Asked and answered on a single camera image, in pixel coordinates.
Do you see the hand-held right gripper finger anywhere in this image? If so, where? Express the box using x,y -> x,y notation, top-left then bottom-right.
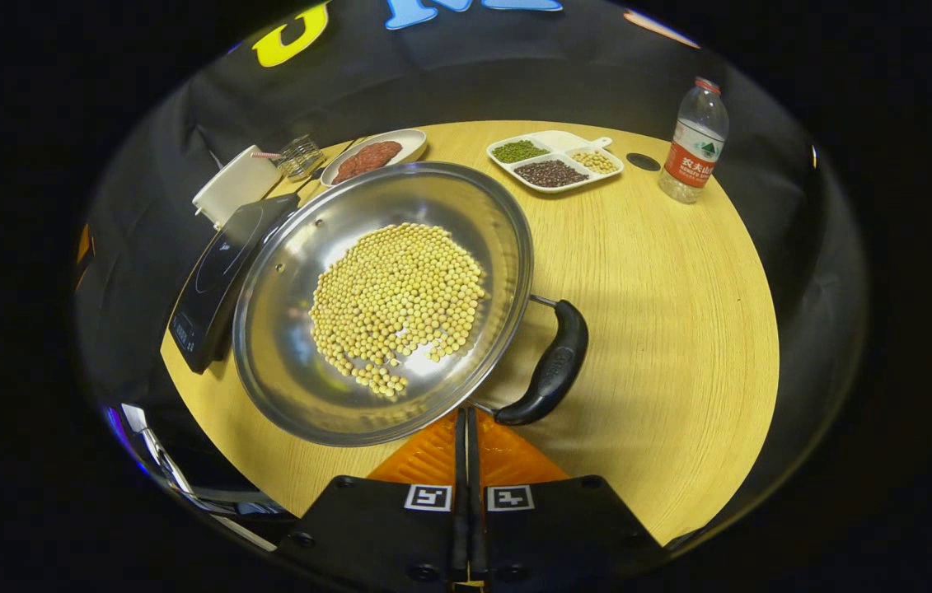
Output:
276,408 -> 468,582
467,408 -> 666,582

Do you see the black induction cooktop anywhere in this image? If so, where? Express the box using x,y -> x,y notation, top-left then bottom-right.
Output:
169,193 -> 302,375

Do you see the stainless steel pot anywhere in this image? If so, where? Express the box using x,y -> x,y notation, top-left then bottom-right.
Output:
232,161 -> 590,448

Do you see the pile of soybeans in pot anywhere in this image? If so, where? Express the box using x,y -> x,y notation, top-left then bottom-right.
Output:
309,222 -> 487,400

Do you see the white toaster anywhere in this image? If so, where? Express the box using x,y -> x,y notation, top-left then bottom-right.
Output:
192,145 -> 282,230

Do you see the raw meat steak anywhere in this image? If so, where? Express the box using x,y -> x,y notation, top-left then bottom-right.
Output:
363,141 -> 404,170
332,148 -> 377,184

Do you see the heap of dark red beans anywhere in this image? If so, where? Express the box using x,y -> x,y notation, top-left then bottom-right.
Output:
513,160 -> 589,188

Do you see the round white plate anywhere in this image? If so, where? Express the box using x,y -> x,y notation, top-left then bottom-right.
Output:
321,128 -> 429,187

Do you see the heap of green mung beans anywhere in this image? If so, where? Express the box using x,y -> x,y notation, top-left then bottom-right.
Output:
492,140 -> 550,163

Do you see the small heap of soybeans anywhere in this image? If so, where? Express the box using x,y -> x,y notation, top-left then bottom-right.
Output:
571,151 -> 619,175

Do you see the white divided dish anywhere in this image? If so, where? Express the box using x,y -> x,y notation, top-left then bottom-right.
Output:
487,130 -> 625,194

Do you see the clear plastic water bottle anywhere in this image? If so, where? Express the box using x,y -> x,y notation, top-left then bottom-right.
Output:
658,77 -> 730,204

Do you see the chrome metal frame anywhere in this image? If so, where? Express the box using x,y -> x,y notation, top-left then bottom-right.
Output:
103,402 -> 295,546

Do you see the metal wire basket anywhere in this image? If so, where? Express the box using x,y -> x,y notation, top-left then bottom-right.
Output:
278,134 -> 326,182

